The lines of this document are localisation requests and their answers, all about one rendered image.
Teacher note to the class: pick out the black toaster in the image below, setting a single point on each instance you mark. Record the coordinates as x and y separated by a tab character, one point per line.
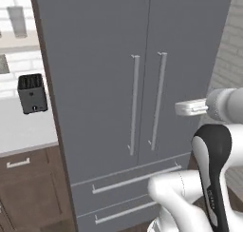
32	94

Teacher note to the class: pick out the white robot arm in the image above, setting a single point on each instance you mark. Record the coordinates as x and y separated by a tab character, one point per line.
177	201

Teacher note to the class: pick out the grey french door fridge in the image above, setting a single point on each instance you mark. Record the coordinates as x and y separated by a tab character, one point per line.
95	83

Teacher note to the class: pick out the brown wooden cupboard door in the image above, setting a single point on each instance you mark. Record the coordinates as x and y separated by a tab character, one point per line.
31	201

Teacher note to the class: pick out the grey speckled hanging utensil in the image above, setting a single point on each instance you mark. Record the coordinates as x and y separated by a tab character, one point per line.
3	64

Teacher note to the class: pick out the beige wall shelf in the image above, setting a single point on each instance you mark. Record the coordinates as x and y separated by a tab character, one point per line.
19	45

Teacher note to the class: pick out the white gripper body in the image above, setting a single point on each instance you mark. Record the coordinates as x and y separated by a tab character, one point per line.
186	109

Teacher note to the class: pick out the grey fridge left door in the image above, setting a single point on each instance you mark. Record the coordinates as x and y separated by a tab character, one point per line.
91	83

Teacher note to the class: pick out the grey fridge right door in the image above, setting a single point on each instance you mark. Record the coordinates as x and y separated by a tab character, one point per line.
186	52

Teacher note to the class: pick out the grey fridge door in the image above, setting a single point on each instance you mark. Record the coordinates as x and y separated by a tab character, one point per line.
186	52
91	83

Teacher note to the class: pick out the brown wooden drawer front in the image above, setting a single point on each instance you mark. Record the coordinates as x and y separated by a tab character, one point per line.
28	164

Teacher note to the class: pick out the grey tall fridge drawer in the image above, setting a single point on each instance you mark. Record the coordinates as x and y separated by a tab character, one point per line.
110	197

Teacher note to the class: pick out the grey short fridge drawer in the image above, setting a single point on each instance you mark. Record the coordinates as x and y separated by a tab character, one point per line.
126	221

